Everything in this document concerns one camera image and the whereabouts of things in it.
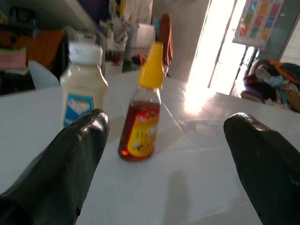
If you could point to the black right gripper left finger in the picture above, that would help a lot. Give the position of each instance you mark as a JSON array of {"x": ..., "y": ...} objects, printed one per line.
[{"x": 58, "y": 175}]

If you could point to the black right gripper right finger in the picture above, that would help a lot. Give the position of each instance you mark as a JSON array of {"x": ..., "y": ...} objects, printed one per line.
[{"x": 269, "y": 175}]

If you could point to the honey bottle with yellow cap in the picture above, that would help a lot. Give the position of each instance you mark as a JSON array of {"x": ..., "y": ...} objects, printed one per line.
[{"x": 140, "y": 131}]

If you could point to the pile of colourful clothes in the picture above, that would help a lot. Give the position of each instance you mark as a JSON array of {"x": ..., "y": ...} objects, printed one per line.
[{"x": 274, "y": 82}]

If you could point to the mayonnaise jar with white lid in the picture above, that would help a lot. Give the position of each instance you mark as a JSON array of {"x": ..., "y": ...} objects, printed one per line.
[{"x": 82, "y": 82}]

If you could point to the white plastic chair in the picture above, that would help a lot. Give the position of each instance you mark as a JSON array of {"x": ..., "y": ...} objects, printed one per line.
[{"x": 42, "y": 77}]

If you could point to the pink folded cloth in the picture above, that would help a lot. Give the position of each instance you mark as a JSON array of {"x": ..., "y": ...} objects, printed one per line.
[{"x": 11, "y": 58}]

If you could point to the orange cloth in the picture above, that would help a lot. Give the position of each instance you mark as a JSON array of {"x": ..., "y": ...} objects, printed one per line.
[{"x": 44, "y": 47}]

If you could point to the white storage box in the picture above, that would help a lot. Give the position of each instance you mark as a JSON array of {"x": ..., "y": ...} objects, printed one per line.
[{"x": 143, "y": 35}]

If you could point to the brown hanging garment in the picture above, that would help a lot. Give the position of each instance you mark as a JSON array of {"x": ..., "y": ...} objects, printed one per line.
[{"x": 167, "y": 39}]

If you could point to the colourful squares wall poster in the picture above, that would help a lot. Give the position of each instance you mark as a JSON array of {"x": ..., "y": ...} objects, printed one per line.
[{"x": 257, "y": 21}]

